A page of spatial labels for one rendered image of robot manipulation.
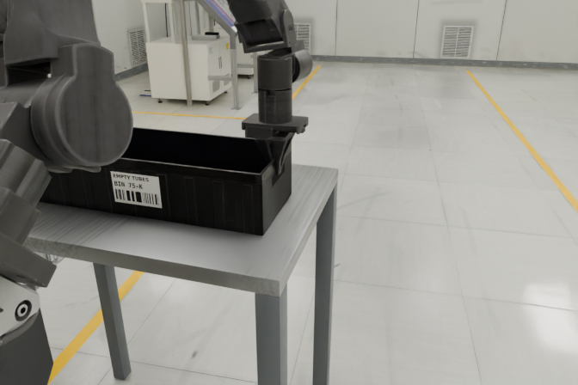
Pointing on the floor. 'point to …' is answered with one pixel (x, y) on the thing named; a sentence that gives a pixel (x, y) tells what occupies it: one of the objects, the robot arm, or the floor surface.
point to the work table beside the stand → (211, 264)
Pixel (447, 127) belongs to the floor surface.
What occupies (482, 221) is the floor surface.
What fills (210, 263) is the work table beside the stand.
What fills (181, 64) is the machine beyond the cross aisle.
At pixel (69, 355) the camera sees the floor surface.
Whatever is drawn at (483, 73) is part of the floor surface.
